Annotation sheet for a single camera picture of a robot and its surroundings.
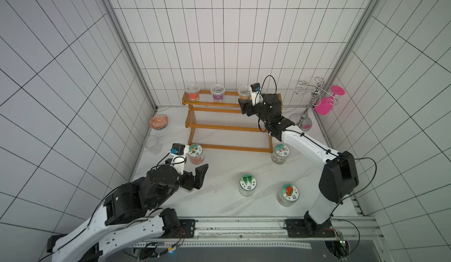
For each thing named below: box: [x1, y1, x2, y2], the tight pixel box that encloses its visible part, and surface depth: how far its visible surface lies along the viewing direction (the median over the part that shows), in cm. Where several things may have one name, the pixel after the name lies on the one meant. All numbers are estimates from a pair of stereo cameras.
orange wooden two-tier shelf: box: [181, 89, 284, 154], surface depth 91 cm
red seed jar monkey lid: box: [187, 143, 205, 166], surface depth 90 cm
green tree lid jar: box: [239, 173, 257, 197], surface depth 79 cm
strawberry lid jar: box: [276, 183, 301, 208], surface depth 77 cm
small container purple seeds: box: [210, 84, 225, 103], surface depth 83 cm
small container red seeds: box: [185, 83, 201, 102], surface depth 83 cm
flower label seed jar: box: [271, 143, 291, 166], surface depth 91 cm
